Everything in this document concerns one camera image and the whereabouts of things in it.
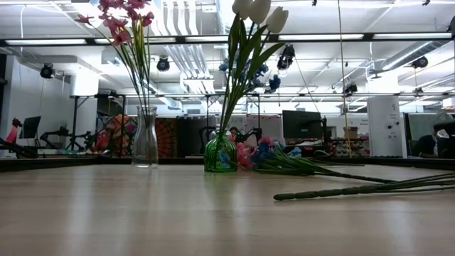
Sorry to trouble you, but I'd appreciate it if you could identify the blue artificial flower bunch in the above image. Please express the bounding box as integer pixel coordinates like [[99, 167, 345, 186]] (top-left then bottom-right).
[[217, 58, 282, 134], [217, 141, 396, 184]]

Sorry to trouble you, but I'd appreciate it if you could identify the tall clear glass vase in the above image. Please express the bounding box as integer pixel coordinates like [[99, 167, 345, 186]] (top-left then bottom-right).
[[131, 105, 159, 168]]

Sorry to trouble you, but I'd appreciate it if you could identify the grey partition panel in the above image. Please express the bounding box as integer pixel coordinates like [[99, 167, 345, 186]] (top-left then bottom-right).
[[405, 112, 441, 157]]

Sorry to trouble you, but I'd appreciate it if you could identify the black aluminium frame rail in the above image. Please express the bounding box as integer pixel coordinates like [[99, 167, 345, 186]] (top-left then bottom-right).
[[0, 155, 455, 172]]

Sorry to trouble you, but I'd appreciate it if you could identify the black overhead beam with lights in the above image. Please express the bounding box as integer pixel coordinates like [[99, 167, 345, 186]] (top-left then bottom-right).
[[0, 31, 455, 47]]

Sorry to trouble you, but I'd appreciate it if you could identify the green ribbed glass vase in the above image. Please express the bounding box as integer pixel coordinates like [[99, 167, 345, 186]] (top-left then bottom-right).
[[203, 129, 238, 174]]

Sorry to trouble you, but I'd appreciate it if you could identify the large black monitor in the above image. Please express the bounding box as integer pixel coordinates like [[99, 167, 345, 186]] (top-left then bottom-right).
[[282, 110, 323, 140]]

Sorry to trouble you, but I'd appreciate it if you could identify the orange blue patterned tapestry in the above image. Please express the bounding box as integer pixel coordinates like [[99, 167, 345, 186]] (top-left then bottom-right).
[[96, 113, 138, 157]]

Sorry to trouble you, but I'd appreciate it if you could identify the black cabinet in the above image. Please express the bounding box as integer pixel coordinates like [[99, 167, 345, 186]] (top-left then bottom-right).
[[177, 116, 209, 158]]

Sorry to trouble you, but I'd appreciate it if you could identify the small black monitor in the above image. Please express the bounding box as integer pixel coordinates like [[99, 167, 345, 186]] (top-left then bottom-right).
[[19, 116, 42, 139]]

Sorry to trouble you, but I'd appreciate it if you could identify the black metal frame stand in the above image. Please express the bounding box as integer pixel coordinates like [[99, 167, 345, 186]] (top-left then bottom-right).
[[70, 92, 262, 159]]

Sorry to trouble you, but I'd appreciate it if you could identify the orange brown patterned tapestry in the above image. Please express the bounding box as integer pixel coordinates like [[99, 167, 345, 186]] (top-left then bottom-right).
[[155, 117, 178, 159]]

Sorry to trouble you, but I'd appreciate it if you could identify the pink artificial flower bunch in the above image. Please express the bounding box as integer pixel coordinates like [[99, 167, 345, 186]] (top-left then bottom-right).
[[272, 173, 455, 201], [73, 0, 156, 159], [236, 134, 366, 171]]

